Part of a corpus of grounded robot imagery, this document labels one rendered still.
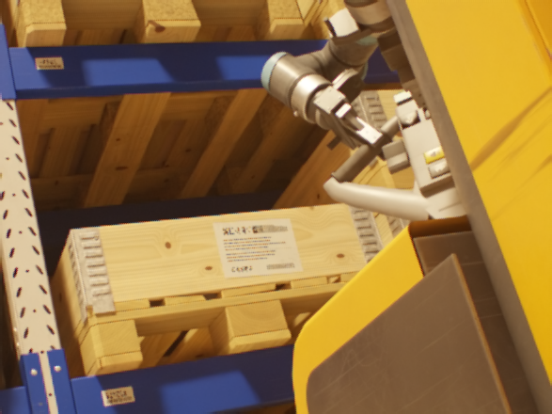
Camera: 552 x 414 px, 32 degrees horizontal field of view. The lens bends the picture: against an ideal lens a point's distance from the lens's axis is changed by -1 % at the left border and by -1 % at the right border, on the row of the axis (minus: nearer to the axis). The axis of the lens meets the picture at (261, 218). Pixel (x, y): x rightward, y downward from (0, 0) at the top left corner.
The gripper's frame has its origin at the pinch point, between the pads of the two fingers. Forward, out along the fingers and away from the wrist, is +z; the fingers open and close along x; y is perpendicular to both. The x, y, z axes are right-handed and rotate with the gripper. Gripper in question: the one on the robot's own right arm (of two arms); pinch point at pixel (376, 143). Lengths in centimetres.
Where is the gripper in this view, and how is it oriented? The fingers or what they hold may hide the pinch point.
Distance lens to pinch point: 183.6
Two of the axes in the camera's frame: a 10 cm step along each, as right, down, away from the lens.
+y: -7.1, 7.1, -0.5
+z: 5.6, 5.1, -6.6
